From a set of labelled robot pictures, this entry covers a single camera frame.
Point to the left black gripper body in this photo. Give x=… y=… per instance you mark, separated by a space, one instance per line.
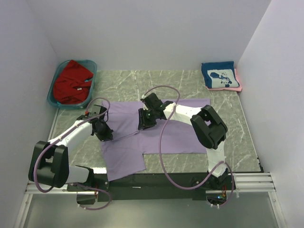
x=105 y=132

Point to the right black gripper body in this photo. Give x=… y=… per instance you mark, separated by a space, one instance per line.
x=154 y=111

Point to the lilac purple t-shirt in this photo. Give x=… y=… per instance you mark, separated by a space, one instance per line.
x=124 y=154

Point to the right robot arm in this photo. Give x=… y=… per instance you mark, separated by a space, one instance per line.
x=209 y=128

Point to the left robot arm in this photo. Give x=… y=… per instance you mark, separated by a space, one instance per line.
x=50 y=163

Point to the red t-shirt in basket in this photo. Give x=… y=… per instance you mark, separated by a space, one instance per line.
x=73 y=84

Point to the teal plastic basket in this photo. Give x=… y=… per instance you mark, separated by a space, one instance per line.
x=90 y=65

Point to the black base beam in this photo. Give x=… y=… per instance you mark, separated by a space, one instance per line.
x=149 y=186

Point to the folded blue printed t-shirt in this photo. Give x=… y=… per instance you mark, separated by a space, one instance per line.
x=219 y=74

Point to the folded pink t-shirt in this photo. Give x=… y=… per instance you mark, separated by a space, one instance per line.
x=235 y=89

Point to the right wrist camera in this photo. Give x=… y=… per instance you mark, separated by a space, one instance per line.
x=153 y=99

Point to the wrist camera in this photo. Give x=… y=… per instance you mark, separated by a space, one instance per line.
x=95 y=111
x=153 y=99

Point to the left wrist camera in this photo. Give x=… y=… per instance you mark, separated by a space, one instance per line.
x=95 y=111

